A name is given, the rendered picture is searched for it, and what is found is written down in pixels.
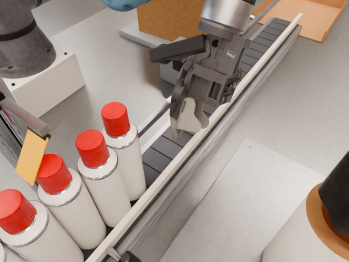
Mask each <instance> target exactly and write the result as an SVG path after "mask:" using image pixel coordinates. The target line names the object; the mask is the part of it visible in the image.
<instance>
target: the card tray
mask: <svg viewBox="0 0 349 262"><path fill-rule="evenodd" d="M272 1H273V0H265V1H264V2H263V3H262V4H260V5H259V6H258V7H257V8H256V9H255V10H254V11H253V14H252V15H253V16H257V15H258V14H259V13H260V12H261V11H262V10H263V9H264V8H265V7H266V6H267V5H268V4H269V3H270V2H272ZM346 3H347V0H281V1H280V2H279V3H277V4H276V5H275V6H274V7H273V8H272V9H271V10H270V11H269V12H268V13H267V14H266V15H265V16H264V17H263V18H262V19H261V20H260V21H259V22H258V23H259V24H262V25H264V24H265V23H266V22H267V21H268V19H269V18H270V17H273V18H275V17H276V18H280V19H284V20H287V21H291V22H292V21H293V20H294V19H295V18H296V16H297V15H298V14H299V13H302V14H303V16H302V19H301V20H300V21H299V23H298V24H299V25H301V26H302V28H301V31H300V34H299V36H301V37H304V38H308V39H311V40H314V41H317V42H320V43H322V42H323V40H324V39H325V37H326V35H327V34H328V32H329V31H330V29H331V28H332V26H333V25H334V23H335V22H336V20H337V18H338V17H339V15H340V14H341V12H342V11H343V9H344V7H345V5H346Z"/></svg>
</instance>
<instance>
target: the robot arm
mask: <svg viewBox="0 0 349 262"><path fill-rule="evenodd" d="M49 1H51V0H0V75H1V77H2V78H9V79H17V78H25V77H29V76H32V75H36V74H38V73H40V72H42V71H44V70H46V69H47V68H48V67H50V66H51V65H52V64H53V63H54V61H55V59H56V56H57V54H56V51H55V48H54V46H53V44H52V42H51V41H50V40H49V39H48V38H47V36H46V35H45V34H44V33H43V32H42V30H41V29H40V28H39V27H38V25H37V24H36V21H35V19H34V16H33V14H32V9H34V8H36V7H38V6H40V5H42V4H44V3H47V2H49ZM102 1H103V2H104V3H105V4H106V5H107V6H108V7H110V8H111V9H113V10H116V11H120V12H127V11H130V10H133V9H135V8H137V7H139V6H141V5H143V4H146V3H148V2H150V1H151V0H102ZM255 3H256V0H205V1H204V5H203V8H202V11H201V13H200V18H201V19H203V20H202V21H200V22H199V25H198V28H197V29H198V30H201V31H203V32H206V33H208V34H207V35H204V34H201V35H197V36H193V37H190V38H186V39H183V40H180V41H176V42H173V43H169V44H161V45H159V46H157V47H155V48H151V49H149V56H150V62H158V63H160V64H169V63H171V62H172V61H174V60H178V59H183V58H187V60H186V63H185V64H184V65H183V66H182V68H181V70H180V73H179V75H178V78H177V81H176V85H175V87H174V90H173V92H172V96H171V101H170V111H169V115H170V125H171V130H172V136H173V138H174V139H175V140H176V139H178V138H179V137H180V135H181V134H182V132H183V131H184V130H185V131H188V132H193V133H197V132H199V131H200V129H205V128H207V127H208V125H209V119H208V118H207V117H206V115H205V114H204V113H203V107H204V104H205V103H206V104H208V105H210V106H213V107H215V108H216V107H217V106H220V105H222V104H225V103H228V102H231V99H232V97H233V94H234V91H235V89H236V86H237V84H238V81H239V80H240V77H241V74H242V68H241V67H240V66H239V64H240V62H241V59H242V57H243V55H244V52H245V49H246V48H248V49H249V47H250V44H251V42H252V40H250V39H247V38H244V37H242V35H241V34H240V32H244V31H245V28H246V26H247V23H248V21H249V18H250V16H251V13H252V11H253V8H254V5H255ZM218 43H219V45H218ZM238 67H240V68H241V72H240V75H239V71H238ZM237 71H238V73H237Z"/></svg>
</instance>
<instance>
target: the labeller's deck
mask: <svg viewBox="0 0 349 262"><path fill-rule="evenodd" d="M326 178H327V176H325V175H323V174H321V173H318V172H316V171H314V170H312V169H310V168H308V167H306V166H304V165H302V164H300V163H298V162H296V161H294V160H292V159H290V158H288V157H286V156H284V155H282V154H280V153H277V152H275V151H273V150H271V149H269V148H267V147H265V146H263V145H261V144H259V143H257V142H255V141H253V140H251V139H249V138H245V139H244V140H243V141H242V143H241V144H240V146H239V147H238V149H237V150H236V152H235V153H234V154H233V156H232V157H231V159H230V160H229V162H228V163H227V164H226V166H225V168H224V169H223V171H222V172H221V173H220V175H219V176H218V177H217V179H216V180H215V182H214V183H213V185H212V186H211V188H210V189H209V190H208V192H207V193H206V195H205V196H204V198H203V199H202V200H201V202H200V203H199V205H198V207H197V208H196V209H195V211H194V212H193V213H192V215H191V216H190V218H189V219H188V221H187V222H186V224H185V225H184V226H183V228H182V229H181V231H180V232H179V234H178V235H177V236H176V238H175V239H174V241H173V242H172V244H171V245H170V247H169V248H168V250H167V251H166V252H165V254H164V255H163V257H162V258H161V260H160V261H159V262H261V256H262V253H263V250H264V249H265V247H266V246H267V245H268V244H269V243H270V242H271V241H272V239H273V238H274V236H276V234H277V233H278V231H279V230H280V229H281V228H282V226H283V225H284V224H285V222H286V221H287V220H288V219H289V217H290V216H291V215H292V214H293V212H294V211H295V210H296V209H297V207H298V206H299V205H300V203H301V202H302V201H303V200H304V198H305V197H306V196H307V195H308V193H309V192H310V191H311V189H312V188H313V187H315V186H316V185H317V184H319V183H321V182H323V181H324V180H325V179H326Z"/></svg>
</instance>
